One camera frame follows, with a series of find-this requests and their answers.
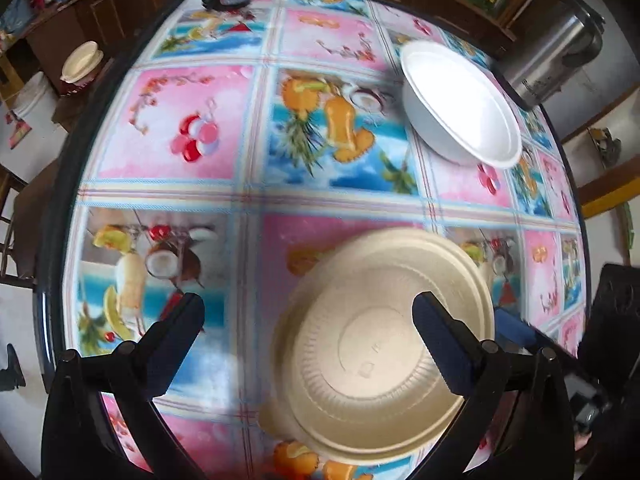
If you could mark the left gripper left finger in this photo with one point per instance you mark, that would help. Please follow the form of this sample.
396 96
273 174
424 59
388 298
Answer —
160 352

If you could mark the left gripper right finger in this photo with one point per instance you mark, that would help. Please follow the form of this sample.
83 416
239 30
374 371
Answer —
453 347

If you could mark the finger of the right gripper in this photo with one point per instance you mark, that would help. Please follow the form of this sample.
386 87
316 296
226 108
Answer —
510 327

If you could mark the beige bowl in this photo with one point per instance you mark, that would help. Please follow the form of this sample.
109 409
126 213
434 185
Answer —
350 376

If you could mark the white bowl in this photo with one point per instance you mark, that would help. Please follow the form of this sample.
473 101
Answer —
456 109

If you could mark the cream bowls on stool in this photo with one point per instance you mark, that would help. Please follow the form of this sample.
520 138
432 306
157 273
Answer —
81 62

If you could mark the colourful patterned tablecloth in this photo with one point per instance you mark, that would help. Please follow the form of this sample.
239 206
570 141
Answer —
238 151

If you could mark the white plastic bucket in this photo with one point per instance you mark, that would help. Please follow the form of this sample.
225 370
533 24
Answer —
36 102

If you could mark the stainless steel thermos jug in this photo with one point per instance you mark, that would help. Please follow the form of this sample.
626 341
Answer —
566 38

